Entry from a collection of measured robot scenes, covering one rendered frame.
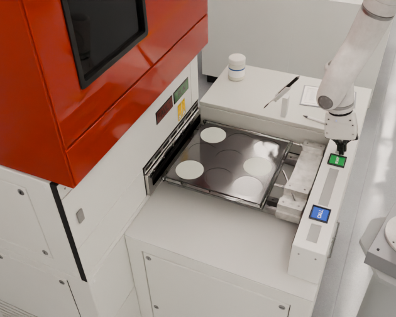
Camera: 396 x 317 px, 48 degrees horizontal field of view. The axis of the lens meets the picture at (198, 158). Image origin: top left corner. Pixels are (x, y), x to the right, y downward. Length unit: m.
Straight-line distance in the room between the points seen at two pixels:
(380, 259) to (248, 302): 0.42
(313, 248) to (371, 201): 1.60
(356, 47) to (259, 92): 0.62
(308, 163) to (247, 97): 0.38
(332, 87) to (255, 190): 0.43
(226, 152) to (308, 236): 0.49
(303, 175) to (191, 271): 0.51
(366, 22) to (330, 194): 0.52
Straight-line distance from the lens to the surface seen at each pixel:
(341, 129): 1.52
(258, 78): 1.96
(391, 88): 3.96
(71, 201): 1.19
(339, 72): 1.33
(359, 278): 2.49
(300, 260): 1.34
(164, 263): 1.51
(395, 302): 1.66
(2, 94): 1.03
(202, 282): 1.50
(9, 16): 0.89
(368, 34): 1.32
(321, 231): 1.34
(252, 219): 1.53
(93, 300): 1.50
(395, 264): 1.44
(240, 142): 1.70
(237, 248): 1.45
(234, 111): 1.76
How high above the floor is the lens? 1.96
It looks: 41 degrees down
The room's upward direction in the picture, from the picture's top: 2 degrees counter-clockwise
